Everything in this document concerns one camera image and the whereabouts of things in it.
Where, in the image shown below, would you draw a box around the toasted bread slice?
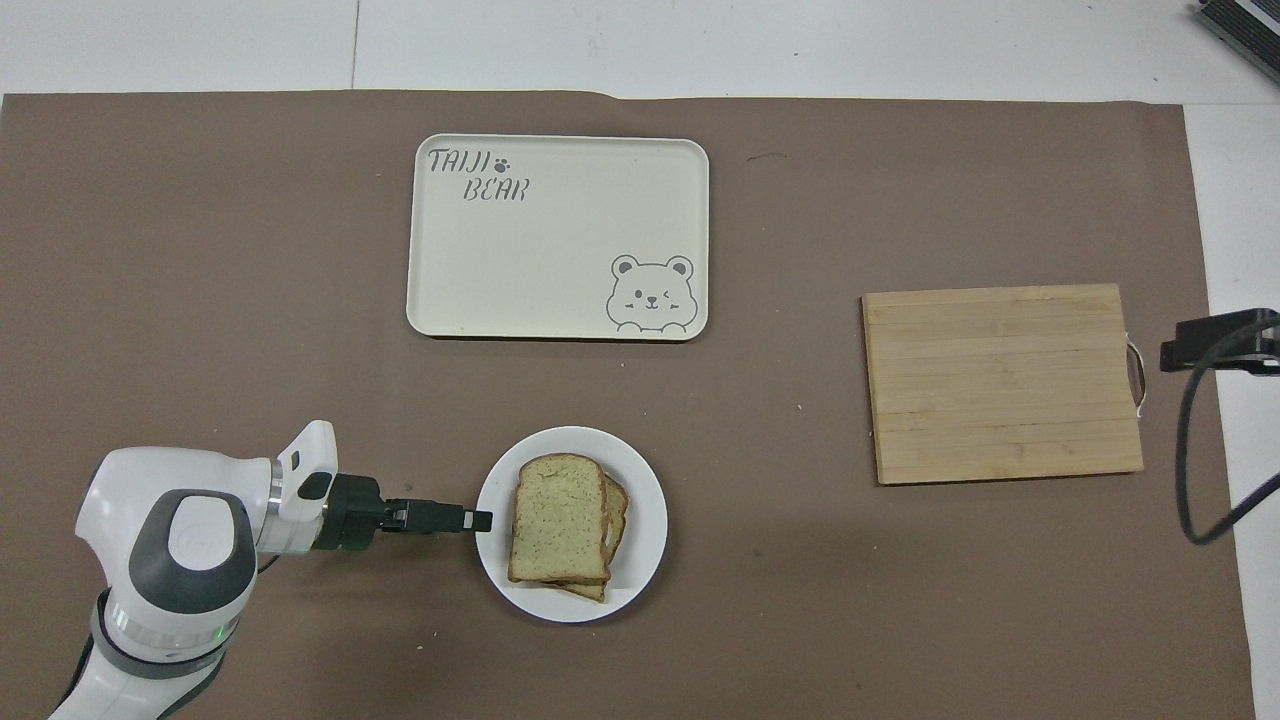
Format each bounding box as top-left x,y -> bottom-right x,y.
556,475 -> 632,605
507,453 -> 612,585

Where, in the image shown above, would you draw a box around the wooden cutting board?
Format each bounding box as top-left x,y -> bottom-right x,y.
861,283 -> 1149,487

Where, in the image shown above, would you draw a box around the grey ribbed metal object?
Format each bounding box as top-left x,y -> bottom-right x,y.
1192,0 -> 1280,71

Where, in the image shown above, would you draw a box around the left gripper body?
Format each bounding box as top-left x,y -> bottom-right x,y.
316,472 -> 412,554

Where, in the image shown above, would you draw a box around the cream tray with bear print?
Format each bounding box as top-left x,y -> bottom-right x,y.
405,133 -> 711,343

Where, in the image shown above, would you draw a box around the black cable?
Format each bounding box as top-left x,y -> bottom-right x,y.
1174,318 -> 1280,547

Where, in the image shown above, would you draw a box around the white round plate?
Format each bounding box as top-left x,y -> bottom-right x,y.
475,426 -> 669,625

